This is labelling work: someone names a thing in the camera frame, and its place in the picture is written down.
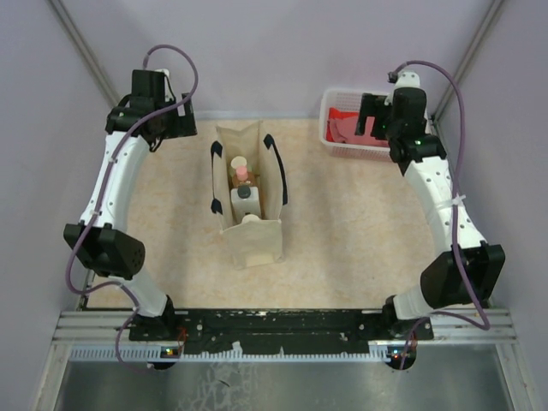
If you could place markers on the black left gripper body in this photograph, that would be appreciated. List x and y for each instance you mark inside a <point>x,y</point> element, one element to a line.
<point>177,126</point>

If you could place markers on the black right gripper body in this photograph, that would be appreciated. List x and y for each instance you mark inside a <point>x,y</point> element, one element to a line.
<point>393,132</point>

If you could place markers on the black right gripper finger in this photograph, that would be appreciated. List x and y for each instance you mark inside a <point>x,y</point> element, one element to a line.
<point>366,110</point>
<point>381,120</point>

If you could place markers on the green bottle beige cap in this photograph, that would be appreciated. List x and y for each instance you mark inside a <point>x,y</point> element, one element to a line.
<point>237,162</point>

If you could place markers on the orange lotion bottle pink cap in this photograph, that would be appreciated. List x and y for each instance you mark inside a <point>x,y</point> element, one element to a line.
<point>244,177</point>

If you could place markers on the white bottle grey cap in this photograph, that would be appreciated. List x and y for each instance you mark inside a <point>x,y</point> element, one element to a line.
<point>245,200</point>

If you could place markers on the beige canvas tote bag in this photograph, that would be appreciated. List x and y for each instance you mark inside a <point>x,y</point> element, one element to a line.
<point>255,243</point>

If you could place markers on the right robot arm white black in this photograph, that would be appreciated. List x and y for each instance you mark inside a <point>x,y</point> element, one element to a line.
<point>467,266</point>

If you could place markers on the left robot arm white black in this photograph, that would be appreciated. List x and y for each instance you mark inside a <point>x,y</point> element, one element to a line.
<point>100,239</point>

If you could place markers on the red cloth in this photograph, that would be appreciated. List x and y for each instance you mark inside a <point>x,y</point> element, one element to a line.
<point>338,114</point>

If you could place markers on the pink cloth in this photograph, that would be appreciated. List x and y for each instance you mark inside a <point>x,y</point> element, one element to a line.
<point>342,131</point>

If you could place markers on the white plastic basket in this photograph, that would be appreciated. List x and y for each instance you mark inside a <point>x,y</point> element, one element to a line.
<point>349,100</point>

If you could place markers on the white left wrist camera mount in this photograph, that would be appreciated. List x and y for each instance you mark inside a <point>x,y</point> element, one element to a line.
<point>169,94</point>

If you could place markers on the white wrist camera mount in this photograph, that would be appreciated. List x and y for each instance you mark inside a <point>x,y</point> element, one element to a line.
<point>169,94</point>
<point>401,79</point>

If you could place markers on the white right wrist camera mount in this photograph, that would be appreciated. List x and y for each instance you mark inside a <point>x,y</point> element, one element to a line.
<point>401,79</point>

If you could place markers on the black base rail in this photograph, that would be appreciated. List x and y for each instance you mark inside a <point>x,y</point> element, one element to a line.
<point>292,331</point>

